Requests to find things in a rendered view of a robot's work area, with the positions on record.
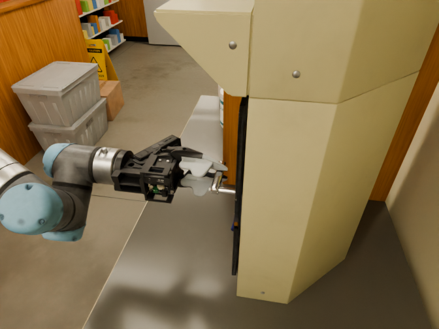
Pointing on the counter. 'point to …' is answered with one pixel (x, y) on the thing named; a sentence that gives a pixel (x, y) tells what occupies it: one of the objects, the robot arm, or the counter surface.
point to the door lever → (220, 183)
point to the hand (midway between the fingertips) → (221, 171)
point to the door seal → (243, 179)
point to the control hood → (214, 37)
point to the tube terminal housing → (320, 130)
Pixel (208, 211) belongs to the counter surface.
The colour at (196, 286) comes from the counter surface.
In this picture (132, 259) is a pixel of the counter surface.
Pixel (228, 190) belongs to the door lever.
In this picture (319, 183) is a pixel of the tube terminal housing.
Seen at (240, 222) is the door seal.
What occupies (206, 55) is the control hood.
